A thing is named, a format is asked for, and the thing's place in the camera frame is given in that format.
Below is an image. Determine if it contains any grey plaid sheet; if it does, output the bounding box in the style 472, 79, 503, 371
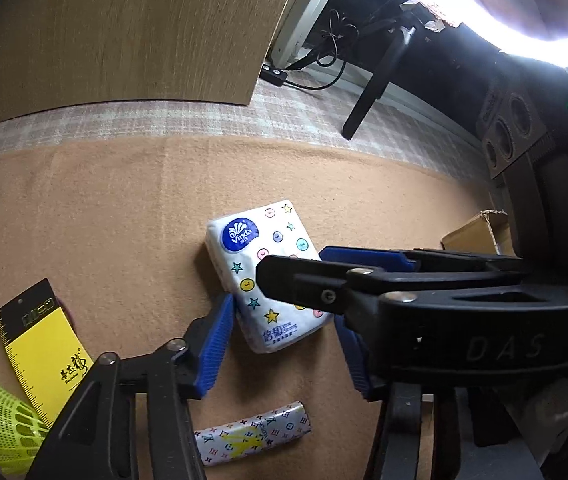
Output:
0, 67, 504, 191

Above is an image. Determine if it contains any white ring light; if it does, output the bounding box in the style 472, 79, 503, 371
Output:
404, 0, 568, 68

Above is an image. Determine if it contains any black ring light cable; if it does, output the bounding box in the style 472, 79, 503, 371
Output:
284, 7, 405, 91

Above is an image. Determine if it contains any black inline cable controller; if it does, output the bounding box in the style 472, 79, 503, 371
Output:
259, 62, 289, 86

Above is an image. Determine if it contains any white dotted tissue pack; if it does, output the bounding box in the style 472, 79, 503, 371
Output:
205, 201, 339, 357

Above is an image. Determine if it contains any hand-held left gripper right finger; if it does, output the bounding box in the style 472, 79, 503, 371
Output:
334, 312, 465, 480

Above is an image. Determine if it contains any crumpled plastic wrap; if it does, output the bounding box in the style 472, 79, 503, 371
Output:
401, 0, 464, 31

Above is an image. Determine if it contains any yellow ruler card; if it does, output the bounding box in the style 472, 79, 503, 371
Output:
0, 277, 96, 428

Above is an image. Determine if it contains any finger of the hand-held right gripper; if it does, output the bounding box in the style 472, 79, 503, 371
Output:
319, 245, 525, 274
255, 254, 535, 317

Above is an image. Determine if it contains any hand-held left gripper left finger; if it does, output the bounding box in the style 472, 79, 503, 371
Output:
24, 292, 238, 480

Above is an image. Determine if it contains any brown cardboard box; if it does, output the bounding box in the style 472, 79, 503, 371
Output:
440, 209, 514, 256

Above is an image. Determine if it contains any light wooden panel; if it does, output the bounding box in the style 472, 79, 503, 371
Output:
0, 0, 309, 133

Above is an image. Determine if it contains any black tripod stand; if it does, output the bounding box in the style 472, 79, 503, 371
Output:
341, 7, 432, 142

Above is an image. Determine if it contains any white patterned tube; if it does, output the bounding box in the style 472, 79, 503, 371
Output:
193, 400, 312, 467

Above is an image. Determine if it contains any pale cloth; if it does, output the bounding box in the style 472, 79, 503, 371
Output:
508, 365, 568, 466

